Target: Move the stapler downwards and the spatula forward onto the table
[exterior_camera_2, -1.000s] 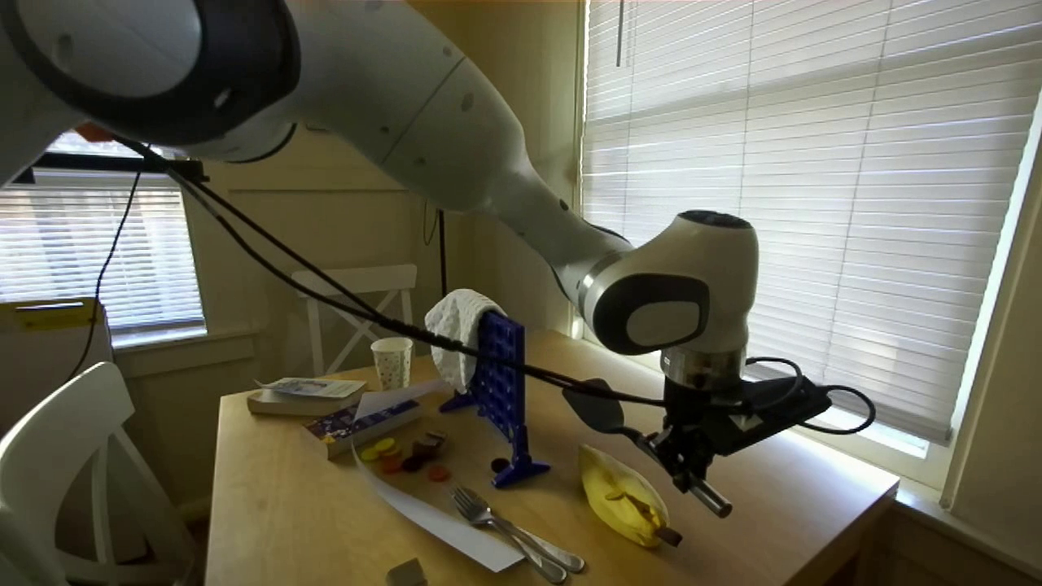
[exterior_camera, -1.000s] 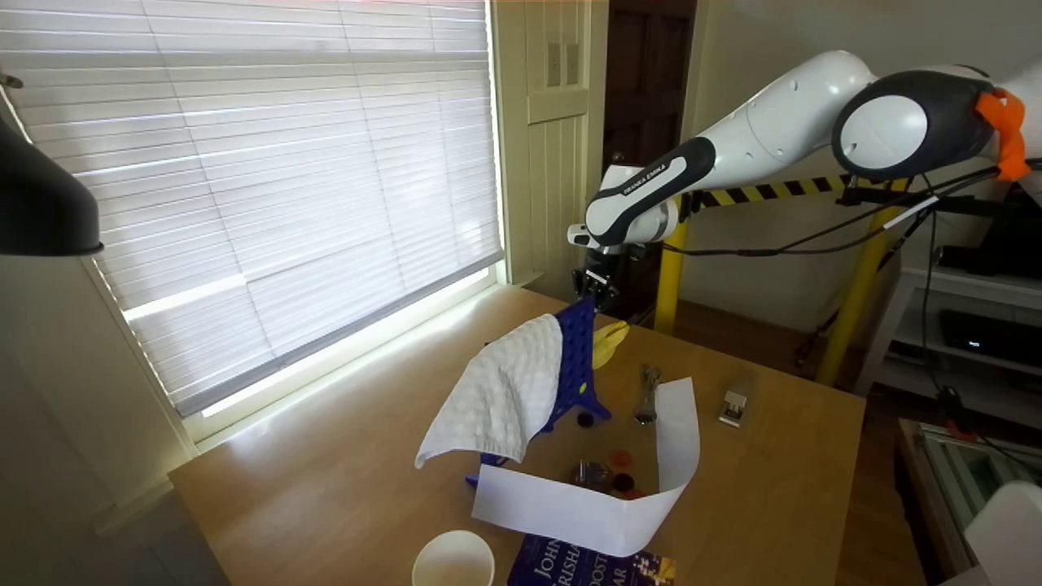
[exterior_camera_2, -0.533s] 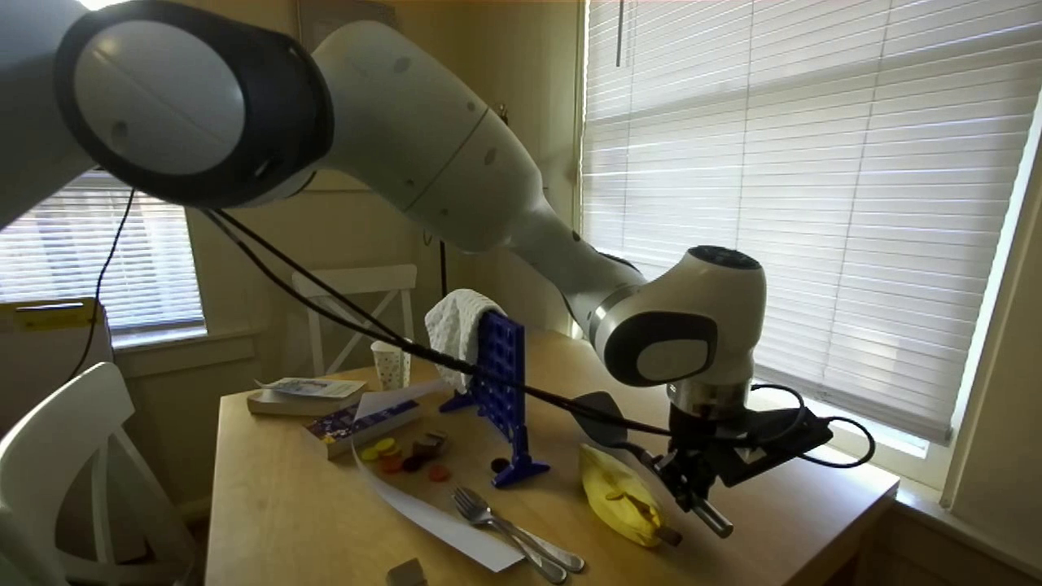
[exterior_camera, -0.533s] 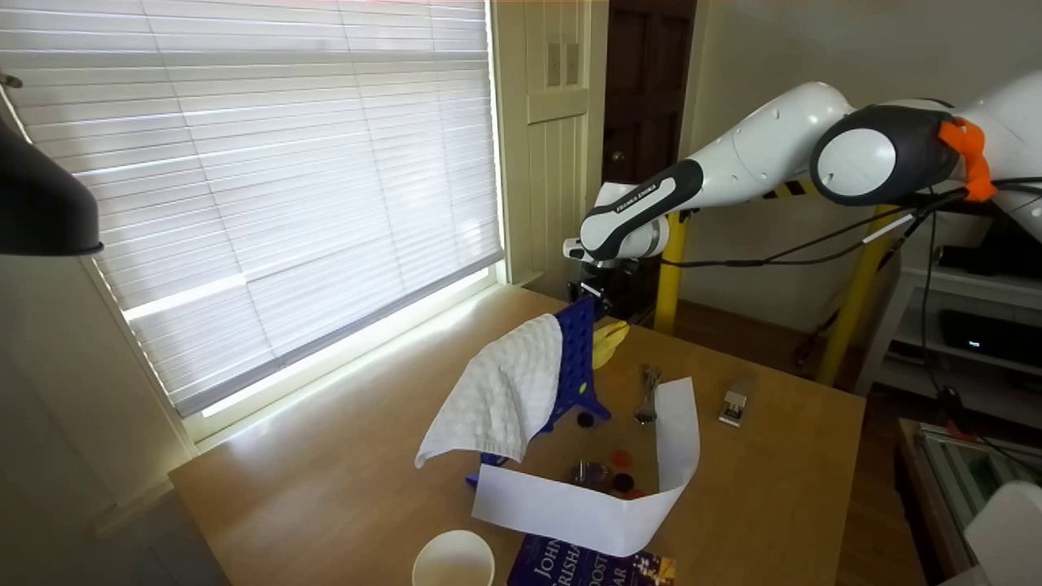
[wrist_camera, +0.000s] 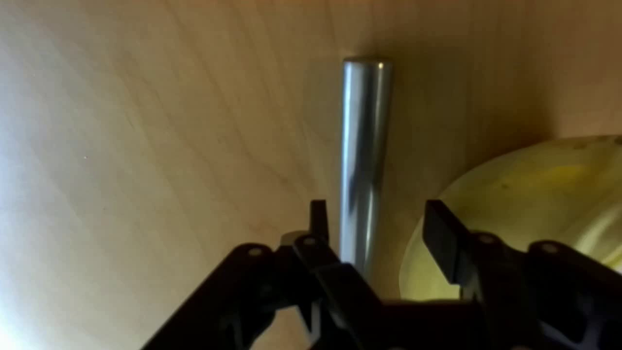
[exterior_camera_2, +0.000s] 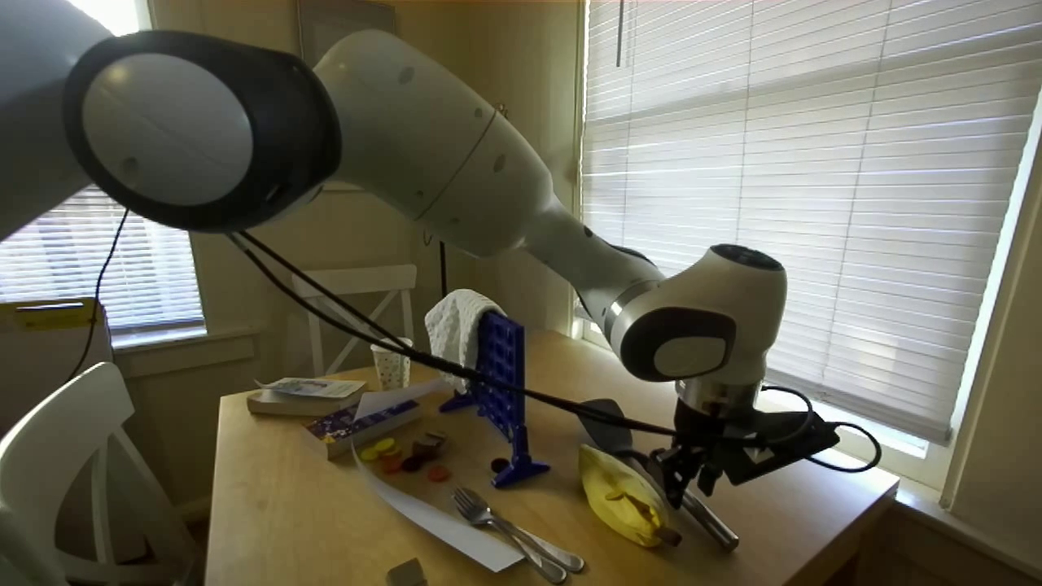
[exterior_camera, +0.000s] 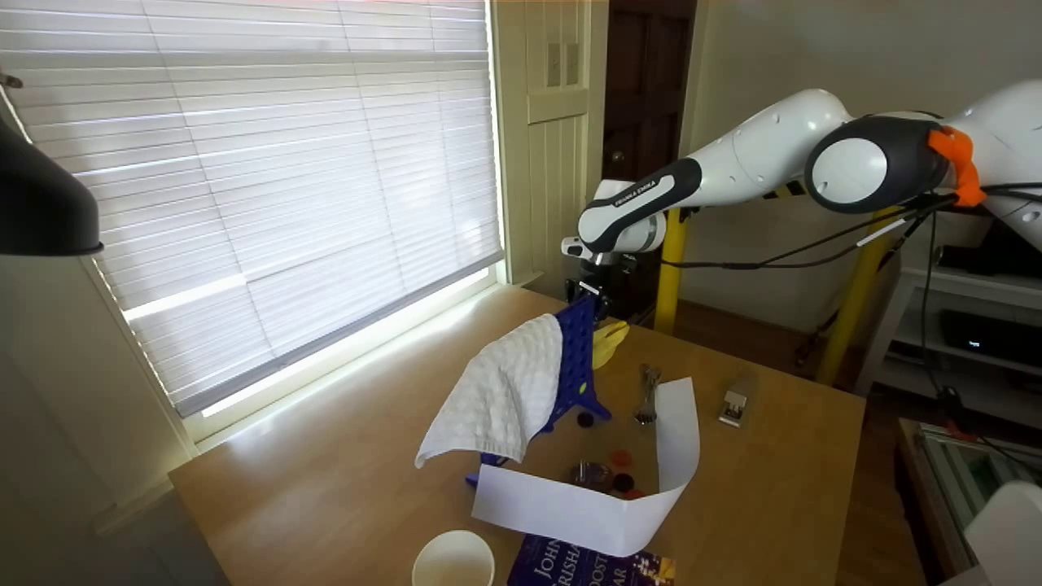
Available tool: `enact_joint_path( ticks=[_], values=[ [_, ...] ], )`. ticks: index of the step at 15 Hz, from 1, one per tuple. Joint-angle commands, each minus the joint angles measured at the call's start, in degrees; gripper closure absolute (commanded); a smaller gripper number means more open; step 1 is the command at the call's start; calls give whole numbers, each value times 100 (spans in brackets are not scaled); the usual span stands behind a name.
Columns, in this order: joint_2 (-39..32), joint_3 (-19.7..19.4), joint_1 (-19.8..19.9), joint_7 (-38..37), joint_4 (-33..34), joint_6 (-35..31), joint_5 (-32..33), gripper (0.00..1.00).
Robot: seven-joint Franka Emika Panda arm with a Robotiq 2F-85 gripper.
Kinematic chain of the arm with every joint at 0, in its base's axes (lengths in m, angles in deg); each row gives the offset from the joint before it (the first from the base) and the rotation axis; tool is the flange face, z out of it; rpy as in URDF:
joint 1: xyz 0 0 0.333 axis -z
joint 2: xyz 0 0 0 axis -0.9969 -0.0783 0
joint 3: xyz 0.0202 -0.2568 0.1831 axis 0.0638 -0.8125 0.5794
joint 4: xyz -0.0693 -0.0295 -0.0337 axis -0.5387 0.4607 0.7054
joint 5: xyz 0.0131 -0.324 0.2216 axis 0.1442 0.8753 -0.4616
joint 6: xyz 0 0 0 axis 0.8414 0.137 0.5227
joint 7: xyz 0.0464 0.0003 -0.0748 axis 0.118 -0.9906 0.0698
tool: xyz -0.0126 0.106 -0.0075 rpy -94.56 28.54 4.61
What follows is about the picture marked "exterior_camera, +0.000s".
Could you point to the yellow banana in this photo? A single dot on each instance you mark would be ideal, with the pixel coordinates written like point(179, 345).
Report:
point(609, 338)

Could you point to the dark brown wooden door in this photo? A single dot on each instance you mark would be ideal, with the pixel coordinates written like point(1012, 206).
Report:
point(647, 85)

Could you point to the white shelf unit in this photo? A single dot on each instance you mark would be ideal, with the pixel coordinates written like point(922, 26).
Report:
point(979, 293)

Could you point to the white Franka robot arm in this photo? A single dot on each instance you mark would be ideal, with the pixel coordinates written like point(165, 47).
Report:
point(784, 142)

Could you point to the white quilted towel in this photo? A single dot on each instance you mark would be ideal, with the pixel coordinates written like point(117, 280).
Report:
point(498, 390)

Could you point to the red bottle cap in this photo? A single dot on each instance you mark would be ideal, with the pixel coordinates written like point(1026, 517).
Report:
point(621, 461)

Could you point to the purple John Grisham book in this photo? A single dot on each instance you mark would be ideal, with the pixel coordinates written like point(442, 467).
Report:
point(571, 564)

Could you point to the small silver metal piece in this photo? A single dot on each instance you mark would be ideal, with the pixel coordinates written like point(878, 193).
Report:
point(588, 472)

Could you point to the large white window blinds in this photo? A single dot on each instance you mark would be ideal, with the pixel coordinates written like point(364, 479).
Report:
point(272, 163)

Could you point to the black bottle cap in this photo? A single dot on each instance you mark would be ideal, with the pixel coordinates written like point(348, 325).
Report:
point(588, 418)
point(622, 484)

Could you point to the white paper cup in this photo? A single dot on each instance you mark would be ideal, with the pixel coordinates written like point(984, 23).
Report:
point(455, 556)

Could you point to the white paper strip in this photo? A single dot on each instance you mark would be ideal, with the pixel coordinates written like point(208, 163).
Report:
point(588, 514)

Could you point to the black electronic device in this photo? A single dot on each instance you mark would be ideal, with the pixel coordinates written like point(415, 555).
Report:
point(988, 335)

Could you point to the grey storage bin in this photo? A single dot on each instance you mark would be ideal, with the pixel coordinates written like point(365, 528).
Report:
point(939, 475)

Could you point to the blue plastic stand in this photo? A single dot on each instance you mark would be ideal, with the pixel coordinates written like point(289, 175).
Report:
point(575, 367)

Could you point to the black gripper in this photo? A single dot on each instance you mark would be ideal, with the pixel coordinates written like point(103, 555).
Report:
point(613, 277)

